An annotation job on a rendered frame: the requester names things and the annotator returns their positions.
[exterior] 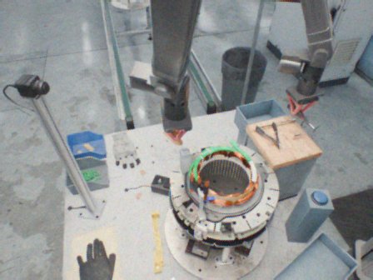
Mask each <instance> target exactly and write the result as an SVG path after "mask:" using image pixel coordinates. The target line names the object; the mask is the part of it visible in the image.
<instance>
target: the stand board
mask: <svg viewBox="0 0 373 280"><path fill-rule="evenodd" d="M289 119H293V117H292V116H291V115H289V116H284V117H278V118H274V119H269V120H266V121H265V122H257V123H253V124H249V125H246V132H247V133H248V135H249V136H250V138H251V139H252V141H253V142H254V144H256V147H257V148H258V150H259V151H260V152H261V155H262V156H263V157H264V158H265V160H266V162H267V163H268V164H269V165H270V166H271V168H272V169H278V168H281V167H285V166H288V165H292V164H294V163H300V162H303V161H307V160H309V159H312V158H317V157H320V156H321V154H322V150H320V149H319V148H318V146H317V145H316V144H315V143H314V141H313V140H311V138H310V136H308V135H307V134H306V132H305V131H304V130H303V129H302V128H301V126H300V125H299V124H298V123H297V122H292V123H287V124H284V125H281V126H277V132H278V136H279V140H280V141H279V142H280V143H281V144H283V146H284V147H285V148H283V147H282V146H281V145H280V144H279V148H280V150H279V148H278V147H277V145H276V144H275V145H273V146H271V140H270V139H269V138H267V137H265V136H262V135H261V134H260V133H259V132H253V131H252V129H253V128H255V127H256V126H258V127H259V128H260V127H262V126H267V125H270V124H272V123H273V122H275V123H279V122H284V121H287V120H289ZM263 131H264V132H265V133H266V134H268V135H269V136H271V137H272V138H275V140H276V137H275V135H274V134H275V132H274V130H273V127H269V128H267V129H265V130H263ZM297 134H302V135H301V138H297V139H296V140H293V137H294V136H295V135H297Z"/></svg>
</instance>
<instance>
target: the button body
mask: <svg viewBox="0 0 373 280"><path fill-rule="evenodd" d="M315 191H319V192H323V193H324V194H325V195H326V196H327V197H328V203H327V204H326V205H325V206H320V205H317V204H315V203H314V202H313V201H312V200H311V194H312V193H313V192H315ZM333 210H334V207H333V205H332V201H331V198H330V194H329V192H328V189H314V188H306V189H305V190H304V192H303V193H302V194H301V197H300V198H299V200H298V202H297V204H296V205H295V207H294V208H293V210H292V212H291V214H290V216H289V217H288V218H287V220H286V222H285V230H286V235H287V242H290V243H307V242H308V241H309V240H310V238H311V237H313V234H315V233H316V231H317V229H318V228H320V226H321V224H322V223H323V222H324V221H325V220H326V219H327V218H328V216H330V214H331V213H332V211H333Z"/></svg>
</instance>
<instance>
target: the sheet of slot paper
mask: <svg viewBox="0 0 373 280"><path fill-rule="evenodd" d="M69 238H70V265H71V269H68V270H67V271H66V280H80V276H79V265H78V263H77V256H78V255H81V256H82V259H83V261H84V262H85V261H86V260H87V245H88V244H89V243H92V258H94V255H93V241H94V239H96V238H98V239H99V241H102V242H103V243H104V247H105V249H106V251H107V256H109V255H110V254H111V253H115V254H116V255H117V257H116V262H115V270H114V273H113V276H112V280H123V277H122V265H121V257H120V253H119V249H118V241H117V229H116V224H112V225H110V226H107V227H102V228H98V229H95V230H93V231H89V232H83V233H81V234H78V235H74V236H71V237H69Z"/></svg>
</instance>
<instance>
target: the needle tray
mask: <svg viewBox="0 0 373 280"><path fill-rule="evenodd" d="M359 265H360V264H359V263H358V262H357V261H356V260H355V259H354V258H353V257H352V256H350V255H349V254H348V252H346V251H344V249H342V247H340V246H339V245H338V244H337V243H336V242H335V241H333V240H332V239H331V238H330V237H329V236H328V235H327V234H326V233H325V232H324V231H321V232H320V234H318V235H317V236H316V237H315V238H313V240H312V241H311V242H309V244H308V245H306V246H305V247H304V248H303V249H302V250H301V251H300V252H299V253H298V254H297V255H295V257H294V258H293V259H292V260H290V261H289V263H287V264H286V265H285V266H284V267H283V268H282V269H281V270H280V271H279V273H277V274H276V275H275V276H274V277H273V278H272V279H271V280H346V279H347V278H348V277H349V276H350V275H351V274H352V273H353V272H354V271H355V270H356V268H357V267H358V266H359Z"/></svg>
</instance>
